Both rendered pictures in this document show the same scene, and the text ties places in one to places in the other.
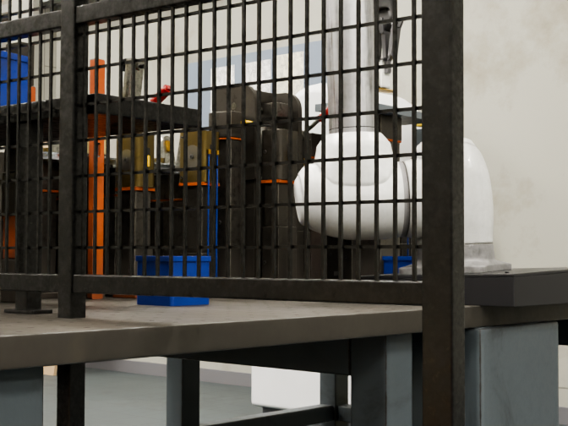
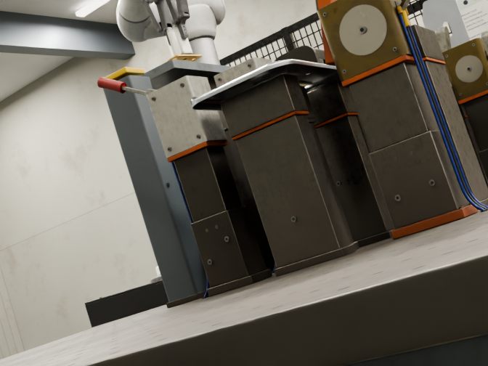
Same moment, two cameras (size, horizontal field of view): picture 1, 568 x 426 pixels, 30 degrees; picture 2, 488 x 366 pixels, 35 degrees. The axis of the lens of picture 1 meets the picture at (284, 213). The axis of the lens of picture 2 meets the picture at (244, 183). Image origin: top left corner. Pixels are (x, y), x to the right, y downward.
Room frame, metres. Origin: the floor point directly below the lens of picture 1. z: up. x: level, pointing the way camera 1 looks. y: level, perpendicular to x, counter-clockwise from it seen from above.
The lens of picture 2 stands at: (4.43, -0.48, 0.73)
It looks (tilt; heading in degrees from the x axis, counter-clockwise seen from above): 6 degrees up; 171
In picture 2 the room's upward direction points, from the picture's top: 18 degrees counter-clockwise
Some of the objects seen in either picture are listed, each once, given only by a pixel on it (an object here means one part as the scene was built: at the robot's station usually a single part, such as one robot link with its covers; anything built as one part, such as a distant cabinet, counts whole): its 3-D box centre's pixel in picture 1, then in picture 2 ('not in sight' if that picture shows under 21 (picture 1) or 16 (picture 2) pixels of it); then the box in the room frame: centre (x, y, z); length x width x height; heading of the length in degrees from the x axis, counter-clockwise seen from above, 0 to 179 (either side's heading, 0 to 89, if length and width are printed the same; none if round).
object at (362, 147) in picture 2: not in sight; (338, 168); (3.07, -0.10, 0.84); 0.12 x 0.05 x 0.29; 52
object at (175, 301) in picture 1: (173, 280); not in sight; (1.98, 0.21, 0.75); 0.11 x 0.10 x 0.09; 142
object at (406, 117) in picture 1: (378, 113); (196, 80); (2.72, -0.24, 1.16); 0.37 x 0.14 x 0.02; 142
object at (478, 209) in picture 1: (447, 190); not in sight; (2.15, -0.33, 0.92); 0.18 x 0.16 x 0.22; 93
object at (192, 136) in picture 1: (204, 214); not in sight; (2.39, 0.18, 0.88); 0.11 x 0.07 x 0.37; 52
